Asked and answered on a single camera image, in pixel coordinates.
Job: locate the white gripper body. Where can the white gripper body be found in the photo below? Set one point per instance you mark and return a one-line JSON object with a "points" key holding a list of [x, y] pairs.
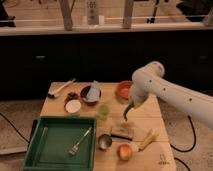
{"points": [[137, 96]]}

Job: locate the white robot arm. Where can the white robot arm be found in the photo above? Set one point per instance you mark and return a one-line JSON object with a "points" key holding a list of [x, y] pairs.
{"points": [[149, 80]]}

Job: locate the green plastic cup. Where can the green plastic cup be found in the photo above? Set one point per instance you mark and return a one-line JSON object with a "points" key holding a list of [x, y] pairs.
{"points": [[103, 112]]}

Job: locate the small metal cup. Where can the small metal cup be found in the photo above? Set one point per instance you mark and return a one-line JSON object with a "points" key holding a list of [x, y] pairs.
{"points": [[104, 141]]}

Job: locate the orange bowl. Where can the orange bowl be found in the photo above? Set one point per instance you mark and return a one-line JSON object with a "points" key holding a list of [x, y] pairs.
{"points": [[122, 89]]}

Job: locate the blue grey cloth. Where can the blue grey cloth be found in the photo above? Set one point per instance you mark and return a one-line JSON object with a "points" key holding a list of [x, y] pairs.
{"points": [[93, 93]]}

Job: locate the yellow corn cob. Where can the yellow corn cob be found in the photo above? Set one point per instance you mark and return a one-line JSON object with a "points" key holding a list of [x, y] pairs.
{"points": [[149, 138]]}

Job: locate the dark maroon bowl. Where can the dark maroon bowl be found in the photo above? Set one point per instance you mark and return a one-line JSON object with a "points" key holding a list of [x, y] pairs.
{"points": [[83, 95]]}

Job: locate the orange yellow fruit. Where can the orange yellow fruit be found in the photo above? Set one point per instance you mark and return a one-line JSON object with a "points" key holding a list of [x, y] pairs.
{"points": [[125, 152]]}

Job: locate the white round lid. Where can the white round lid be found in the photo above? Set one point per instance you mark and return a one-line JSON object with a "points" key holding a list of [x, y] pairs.
{"points": [[73, 106]]}

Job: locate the dark red berry cluster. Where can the dark red berry cluster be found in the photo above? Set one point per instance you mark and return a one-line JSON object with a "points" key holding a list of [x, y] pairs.
{"points": [[71, 96]]}

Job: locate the silver fork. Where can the silver fork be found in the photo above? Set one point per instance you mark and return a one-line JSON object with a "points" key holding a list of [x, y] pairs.
{"points": [[75, 148]]}

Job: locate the green plastic tray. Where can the green plastic tray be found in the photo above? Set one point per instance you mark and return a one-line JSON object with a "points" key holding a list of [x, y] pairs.
{"points": [[53, 138]]}

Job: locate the white handled dish brush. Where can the white handled dish brush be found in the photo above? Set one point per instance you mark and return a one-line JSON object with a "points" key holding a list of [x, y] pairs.
{"points": [[55, 93]]}

